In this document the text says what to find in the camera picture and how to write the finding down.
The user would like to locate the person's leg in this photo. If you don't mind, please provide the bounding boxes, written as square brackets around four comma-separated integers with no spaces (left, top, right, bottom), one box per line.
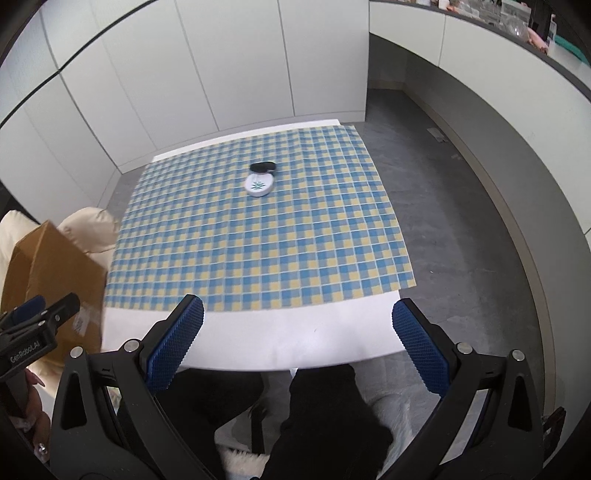
[157,369,278,444]
[265,364,393,480]

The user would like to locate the white curved counter cabinet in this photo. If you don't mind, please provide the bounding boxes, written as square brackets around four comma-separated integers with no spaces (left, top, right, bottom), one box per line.
[367,0,591,416]

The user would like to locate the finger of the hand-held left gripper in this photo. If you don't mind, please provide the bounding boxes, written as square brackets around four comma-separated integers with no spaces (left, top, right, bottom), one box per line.
[0,296,47,329]
[0,293,81,354]

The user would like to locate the white compact with leaf print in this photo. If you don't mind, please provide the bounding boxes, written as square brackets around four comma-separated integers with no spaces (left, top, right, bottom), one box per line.
[244,172,275,197]

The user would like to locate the brown cardboard box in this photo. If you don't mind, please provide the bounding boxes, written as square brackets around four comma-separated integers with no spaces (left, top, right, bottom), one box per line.
[0,220,109,365]

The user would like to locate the cream padded armchair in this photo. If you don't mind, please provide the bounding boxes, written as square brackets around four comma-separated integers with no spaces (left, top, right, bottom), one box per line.
[0,207,122,416]

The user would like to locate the person's right leg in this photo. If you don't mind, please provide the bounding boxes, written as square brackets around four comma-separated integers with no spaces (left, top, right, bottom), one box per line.
[265,364,393,480]

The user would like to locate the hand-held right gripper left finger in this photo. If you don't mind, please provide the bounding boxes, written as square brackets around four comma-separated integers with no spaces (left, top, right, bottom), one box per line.
[50,294,218,480]

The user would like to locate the person's left hand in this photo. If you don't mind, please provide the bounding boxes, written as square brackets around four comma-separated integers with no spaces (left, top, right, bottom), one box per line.
[21,369,52,467]

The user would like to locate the blue yellow checkered tablecloth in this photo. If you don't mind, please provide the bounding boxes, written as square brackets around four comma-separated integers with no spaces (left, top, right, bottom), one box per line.
[102,124,419,315]

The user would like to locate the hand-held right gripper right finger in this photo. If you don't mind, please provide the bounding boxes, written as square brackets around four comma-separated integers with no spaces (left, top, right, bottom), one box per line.
[376,298,546,480]

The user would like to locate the white table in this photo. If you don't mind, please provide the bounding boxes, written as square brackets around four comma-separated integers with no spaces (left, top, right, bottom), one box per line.
[99,117,407,372]

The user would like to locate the person's left leg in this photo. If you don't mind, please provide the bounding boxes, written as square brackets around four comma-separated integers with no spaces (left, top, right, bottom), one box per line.
[157,369,278,444]

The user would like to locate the white wall cabinet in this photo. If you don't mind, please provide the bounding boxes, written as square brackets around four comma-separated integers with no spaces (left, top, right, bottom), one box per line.
[0,0,370,217]

